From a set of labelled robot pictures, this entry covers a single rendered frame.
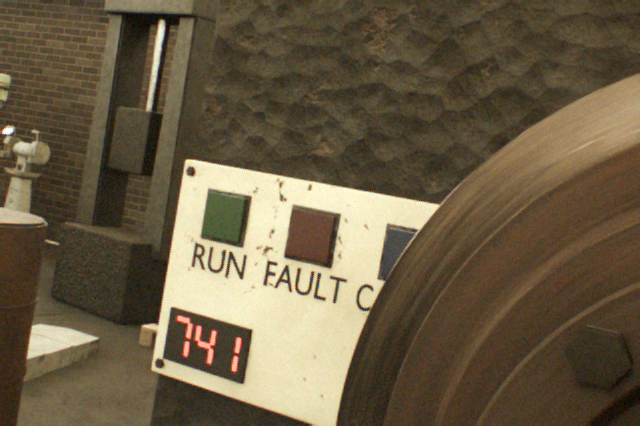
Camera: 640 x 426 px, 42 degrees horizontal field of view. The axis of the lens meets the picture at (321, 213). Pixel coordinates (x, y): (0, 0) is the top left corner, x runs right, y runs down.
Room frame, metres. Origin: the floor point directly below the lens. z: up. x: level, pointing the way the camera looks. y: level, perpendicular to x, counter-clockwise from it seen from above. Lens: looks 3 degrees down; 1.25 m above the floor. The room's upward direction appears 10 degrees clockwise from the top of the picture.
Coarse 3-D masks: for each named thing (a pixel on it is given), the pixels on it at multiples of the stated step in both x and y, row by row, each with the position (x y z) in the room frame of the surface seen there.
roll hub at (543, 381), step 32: (576, 320) 0.34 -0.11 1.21; (608, 320) 0.33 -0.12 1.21; (544, 352) 0.34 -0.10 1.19; (512, 384) 0.34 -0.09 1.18; (544, 384) 0.34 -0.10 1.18; (576, 384) 0.33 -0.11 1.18; (480, 416) 0.35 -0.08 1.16; (512, 416) 0.34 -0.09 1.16; (544, 416) 0.34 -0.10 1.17; (576, 416) 0.33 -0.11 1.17; (608, 416) 0.33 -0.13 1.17
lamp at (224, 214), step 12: (216, 192) 0.68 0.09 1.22; (216, 204) 0.67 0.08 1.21; (228, 204) 0.67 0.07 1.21; (240, 204) 0.66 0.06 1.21; (204, 216) 0.68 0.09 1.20; (216, 216) 0.67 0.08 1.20; (228, 216) 0.67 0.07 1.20; (240, 216) 0.66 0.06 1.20; (204, 228) 0.68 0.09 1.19; (216, 228) 0.67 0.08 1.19; (228, 228) 0.67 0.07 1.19; (240, 228) 0.66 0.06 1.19; (228, 240) 0.67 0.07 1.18
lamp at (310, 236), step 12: (300, 216) 0.64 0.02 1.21; (312, 216) 0.63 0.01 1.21; (324, 216) 0.63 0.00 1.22; (300, 228) 0.64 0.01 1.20; (312, 228) 0.63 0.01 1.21; (324, 228) 0.63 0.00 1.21; (288, 240) 0.64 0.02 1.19; (300, 240) 0.64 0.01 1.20; (312, 240) 0.63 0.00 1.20; (324, 240) 0.63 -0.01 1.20; (288, 252) 0.64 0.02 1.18; (300, 252) 0.64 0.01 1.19; (312, 252) 0.63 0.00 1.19; (324, 252) 0.63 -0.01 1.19
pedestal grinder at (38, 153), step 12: (36, 132) 8.43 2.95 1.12; (12, 144) 8.64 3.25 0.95; (24, 144) 8.55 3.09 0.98; (36, 144) 8.42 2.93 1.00; (0, 156) 8.59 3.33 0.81; (12, 156) 8.66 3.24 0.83; (24, 156) 8.52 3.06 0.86; (36, 156) 8.44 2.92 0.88; (48, 156) 8.58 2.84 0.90; (24, 168) 8.54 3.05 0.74; (12, 180) 8.55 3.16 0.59; (24, 180) 8.53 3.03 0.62; (36, 180) 8.69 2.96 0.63; (12, 192) 8.53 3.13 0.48; (24, 192) 8.55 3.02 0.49; (12, 204) 8.50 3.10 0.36; (24, 204) 8.56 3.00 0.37
